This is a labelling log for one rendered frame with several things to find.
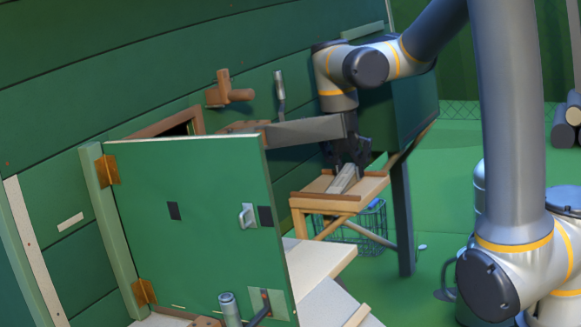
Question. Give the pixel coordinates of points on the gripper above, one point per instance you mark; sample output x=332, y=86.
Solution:
x=352, y=127

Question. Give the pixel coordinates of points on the grey wedge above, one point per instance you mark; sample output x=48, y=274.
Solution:
x=342, y=179

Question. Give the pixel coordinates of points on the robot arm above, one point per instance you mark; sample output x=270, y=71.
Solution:
x=510, y=113

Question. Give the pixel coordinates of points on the wooden shelf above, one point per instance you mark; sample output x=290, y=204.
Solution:
x=345, y=195

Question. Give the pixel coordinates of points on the brown wooden turnbutton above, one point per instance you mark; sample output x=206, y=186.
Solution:
x=224, y=93

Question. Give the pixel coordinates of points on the light green catch plate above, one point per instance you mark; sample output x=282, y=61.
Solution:
x=277, y=303

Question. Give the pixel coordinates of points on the green door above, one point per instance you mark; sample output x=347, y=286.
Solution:
x=204, y=236

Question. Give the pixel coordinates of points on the beige corner board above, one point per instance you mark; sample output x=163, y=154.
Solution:
x=32, y=249

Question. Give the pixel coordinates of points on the grey cylinder with dark stem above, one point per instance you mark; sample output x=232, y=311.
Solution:
x=279, y=88

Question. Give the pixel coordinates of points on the wooden strip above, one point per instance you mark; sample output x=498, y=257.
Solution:
x=357, y=315

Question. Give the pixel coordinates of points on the grey logs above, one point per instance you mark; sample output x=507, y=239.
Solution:
x=565, y=127

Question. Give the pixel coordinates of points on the brass hinge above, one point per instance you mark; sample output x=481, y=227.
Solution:
x=144, y=292
x=107, y=170

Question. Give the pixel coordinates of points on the white strip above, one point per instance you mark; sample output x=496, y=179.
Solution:
x=70, y=221

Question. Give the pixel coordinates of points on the green box on post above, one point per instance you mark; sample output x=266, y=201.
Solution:
x=408, y=109

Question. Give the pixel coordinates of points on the brown door frame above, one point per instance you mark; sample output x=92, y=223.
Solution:
x=181, y=120

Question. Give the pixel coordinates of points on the grey post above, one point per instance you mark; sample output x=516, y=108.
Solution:
x=574, y=45

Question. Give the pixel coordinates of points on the light green door post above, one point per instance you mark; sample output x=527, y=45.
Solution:
x=106, y=227

